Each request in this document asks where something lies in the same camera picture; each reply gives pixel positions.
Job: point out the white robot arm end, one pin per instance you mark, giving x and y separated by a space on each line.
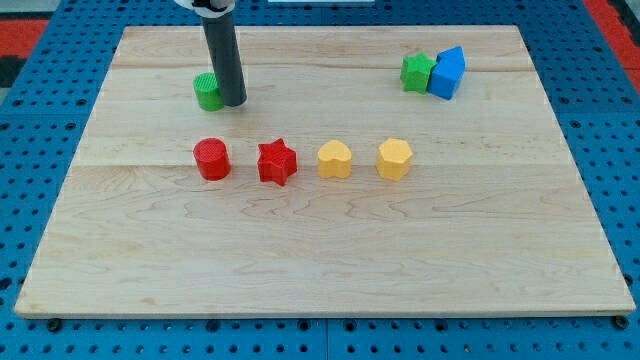
208 8

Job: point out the blue cube block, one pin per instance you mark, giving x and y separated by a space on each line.
445 79

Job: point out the yellow heart block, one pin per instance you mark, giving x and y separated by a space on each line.
334 160

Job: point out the red star block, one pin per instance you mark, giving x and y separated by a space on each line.
277 162

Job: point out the yellow hexagon block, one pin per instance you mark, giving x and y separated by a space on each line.
394 158

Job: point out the red cylinder block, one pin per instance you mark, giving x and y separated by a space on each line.
212 159

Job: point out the green star block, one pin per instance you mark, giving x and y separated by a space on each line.
416 73

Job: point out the green cylinder block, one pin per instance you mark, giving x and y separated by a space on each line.
207 92

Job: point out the blue pentagon block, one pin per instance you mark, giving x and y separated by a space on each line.
454 54

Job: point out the light wooden board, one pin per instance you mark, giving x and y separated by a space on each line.
492 219

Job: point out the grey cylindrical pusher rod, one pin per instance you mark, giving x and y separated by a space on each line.
225 57

